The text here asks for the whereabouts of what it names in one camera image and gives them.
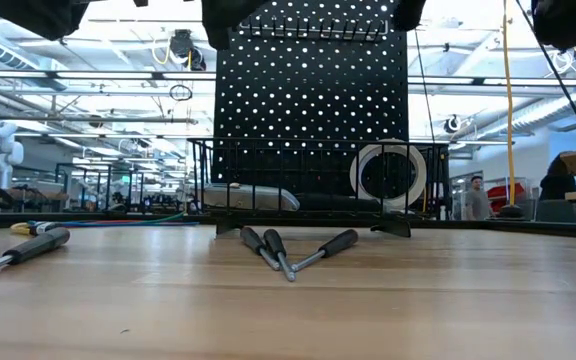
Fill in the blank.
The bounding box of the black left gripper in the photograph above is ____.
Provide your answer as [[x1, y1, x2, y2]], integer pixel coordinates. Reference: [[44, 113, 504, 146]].
[[200, 0, 270, 52]]

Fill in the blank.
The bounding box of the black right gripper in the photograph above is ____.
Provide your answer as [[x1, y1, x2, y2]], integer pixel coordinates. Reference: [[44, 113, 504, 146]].
[[392, 0, 428, 33]]

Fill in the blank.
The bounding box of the white tape roll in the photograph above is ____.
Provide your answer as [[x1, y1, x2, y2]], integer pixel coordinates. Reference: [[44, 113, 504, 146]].
[[348, 138, 428, 211]]

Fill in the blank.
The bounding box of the grey utility knife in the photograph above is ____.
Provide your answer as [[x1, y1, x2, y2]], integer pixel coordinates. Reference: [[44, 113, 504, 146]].
[[200, 182, 301, 213]]

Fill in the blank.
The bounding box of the black metal pegboard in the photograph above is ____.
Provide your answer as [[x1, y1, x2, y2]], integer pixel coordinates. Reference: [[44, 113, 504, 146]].
[[211, 0, 412, 239]]

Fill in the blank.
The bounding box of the person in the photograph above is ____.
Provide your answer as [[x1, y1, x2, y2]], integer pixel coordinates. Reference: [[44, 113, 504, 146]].
[[539, 153, 576, 202], [464, 174, 493, 222]]

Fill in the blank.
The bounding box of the black ceiling cable reel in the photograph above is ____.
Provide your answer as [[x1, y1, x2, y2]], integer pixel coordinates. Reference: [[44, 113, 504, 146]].
[[167, 28, 208, 72]]

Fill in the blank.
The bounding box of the thin black hanging cable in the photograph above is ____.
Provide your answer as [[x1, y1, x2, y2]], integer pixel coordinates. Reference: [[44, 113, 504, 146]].
[[411, 29, 437, 146]]

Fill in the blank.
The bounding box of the silver hook rail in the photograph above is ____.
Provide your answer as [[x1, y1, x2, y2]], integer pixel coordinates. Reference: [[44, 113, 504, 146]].
[[238, 13, 390, 43]]

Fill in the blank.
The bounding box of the black hanging cable loop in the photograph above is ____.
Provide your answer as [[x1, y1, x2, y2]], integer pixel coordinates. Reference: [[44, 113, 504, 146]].
[[168, 83, 194, 102]]

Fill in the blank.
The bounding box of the black wire basket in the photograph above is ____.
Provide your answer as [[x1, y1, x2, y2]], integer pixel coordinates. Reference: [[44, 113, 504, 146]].
[[187, 136, 451, 221]]

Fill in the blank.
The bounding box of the yellow hanging cord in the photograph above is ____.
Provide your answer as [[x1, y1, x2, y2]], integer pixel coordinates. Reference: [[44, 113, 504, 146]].
[[500, 0, 518, 207]]

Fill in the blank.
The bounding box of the long black arm cable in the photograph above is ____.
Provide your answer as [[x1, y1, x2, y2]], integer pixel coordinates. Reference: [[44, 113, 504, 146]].
[[514, 0, 576, 177]]

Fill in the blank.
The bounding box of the black workstation frame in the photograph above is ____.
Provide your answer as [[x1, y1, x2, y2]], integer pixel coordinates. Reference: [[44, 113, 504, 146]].
[[55, 161, 145, 212]]

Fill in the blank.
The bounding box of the black round cord weight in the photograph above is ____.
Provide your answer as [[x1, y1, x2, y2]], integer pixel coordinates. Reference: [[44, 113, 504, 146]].
[[497, 203, 527, 220]]

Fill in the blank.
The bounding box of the coloured wire bundle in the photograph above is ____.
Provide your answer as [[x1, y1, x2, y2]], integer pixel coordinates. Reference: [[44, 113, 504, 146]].
[[9, 211, 200, 239]]

